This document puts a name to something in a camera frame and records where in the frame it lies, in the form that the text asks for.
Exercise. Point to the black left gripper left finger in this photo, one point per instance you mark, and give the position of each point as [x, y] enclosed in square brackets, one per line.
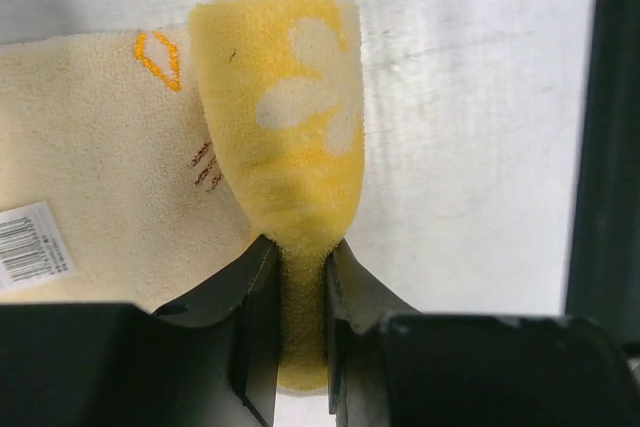
[206, 358]

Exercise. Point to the aluminium front frame rail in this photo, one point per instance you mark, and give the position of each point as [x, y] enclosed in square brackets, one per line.
[603, 279]

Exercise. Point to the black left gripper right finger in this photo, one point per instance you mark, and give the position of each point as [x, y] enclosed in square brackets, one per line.
[392, 365]

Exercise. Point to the yellow cream towel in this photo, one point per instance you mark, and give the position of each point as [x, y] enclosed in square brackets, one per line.
[161, 155]

